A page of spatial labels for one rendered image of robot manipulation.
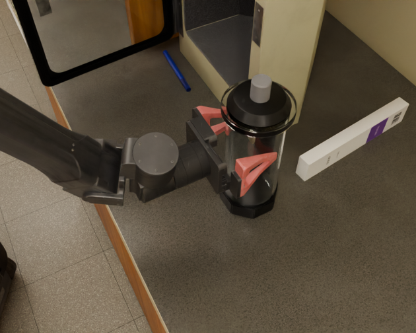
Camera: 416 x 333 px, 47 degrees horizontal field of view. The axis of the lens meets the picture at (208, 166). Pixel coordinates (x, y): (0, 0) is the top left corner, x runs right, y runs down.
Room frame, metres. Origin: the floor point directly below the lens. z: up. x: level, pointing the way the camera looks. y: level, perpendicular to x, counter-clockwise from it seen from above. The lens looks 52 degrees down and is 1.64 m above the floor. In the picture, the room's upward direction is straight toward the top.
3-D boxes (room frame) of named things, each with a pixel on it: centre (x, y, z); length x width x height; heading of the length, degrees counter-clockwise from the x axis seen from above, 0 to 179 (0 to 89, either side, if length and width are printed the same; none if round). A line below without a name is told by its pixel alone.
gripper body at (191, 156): (0.44, 0.03, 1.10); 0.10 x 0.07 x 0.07; 28
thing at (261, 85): (0.49, -0.07, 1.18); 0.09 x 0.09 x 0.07
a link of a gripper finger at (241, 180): (0.44, -0.05, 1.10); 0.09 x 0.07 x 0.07; 118
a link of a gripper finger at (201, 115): (0.50, -0.02, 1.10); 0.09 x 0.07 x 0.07; 118
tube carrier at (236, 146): (0.49, -0.07, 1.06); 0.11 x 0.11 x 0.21
